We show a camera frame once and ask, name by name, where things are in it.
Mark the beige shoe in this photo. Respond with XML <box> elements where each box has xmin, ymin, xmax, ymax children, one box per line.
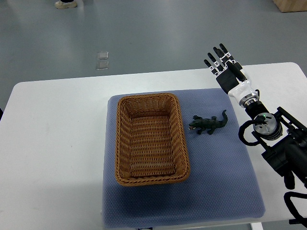
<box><xmin>54</xmin><ymin>0</ymin><xmax>77</xmax><ymax>9</ymax></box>

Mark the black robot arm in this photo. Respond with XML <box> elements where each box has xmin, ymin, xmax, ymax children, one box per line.
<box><xmin>204</xmin><ymin>44</ymin><xmax>307</xmax><ymax>190</ymax></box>

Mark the white table leg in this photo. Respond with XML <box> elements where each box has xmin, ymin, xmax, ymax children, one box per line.
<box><xmin>250</xmin><ymin>222</ymin><xmax>264</xmax><ymax>230</ymax></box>

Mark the metal floor plate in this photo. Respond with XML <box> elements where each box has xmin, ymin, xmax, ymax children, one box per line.
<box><xmin>96</xmin><ymin>51</ymin><xmax>108</xmax><ymax>60</ymax></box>
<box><xmin>96</xmin><ymin>61</ymin><xmax>109</xmax><ymax>70</ymax></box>

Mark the dark toy crocodile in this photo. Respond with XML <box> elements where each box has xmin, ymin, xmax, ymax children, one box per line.
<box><xmin>189</xmin><ymin>110</ymin><xmax>228</xmax><ymax>135</ymax></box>

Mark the lower metal floor plate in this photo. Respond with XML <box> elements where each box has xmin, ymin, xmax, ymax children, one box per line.
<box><xmin>96</xmin><ymin>61</ymin><xmax>109</xmax><ymax>70</ymax></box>

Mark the upper metal floor plate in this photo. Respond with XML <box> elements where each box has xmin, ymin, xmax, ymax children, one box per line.
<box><xmin>96</xmin><ymin>51</ymin><xmax>108</xmax><ymax>60</ymax></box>

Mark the blue grey cloth mat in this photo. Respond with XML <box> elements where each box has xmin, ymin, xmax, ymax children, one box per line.
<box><xmin>102</xmin><ymin>89</ymin><xmax>265</xmax><ymax>229</ymax></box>

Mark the black cable loop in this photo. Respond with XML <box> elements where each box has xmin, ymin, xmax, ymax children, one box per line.
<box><xmin>283</xmin><ymin>191</ymin><xmax>307</xmax><ymax>225</ymax></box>

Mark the brown wicker basket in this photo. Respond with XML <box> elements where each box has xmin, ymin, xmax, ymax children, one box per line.
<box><xmin>115</xmin><ymin>93</ymin><xmax>190</xmax><ymax>187</ymax></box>

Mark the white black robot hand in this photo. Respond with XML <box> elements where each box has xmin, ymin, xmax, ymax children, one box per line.
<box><xmin>204</xmin><ymin>43</ymin><xmax>258</xmax><ymax>105</ymax></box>

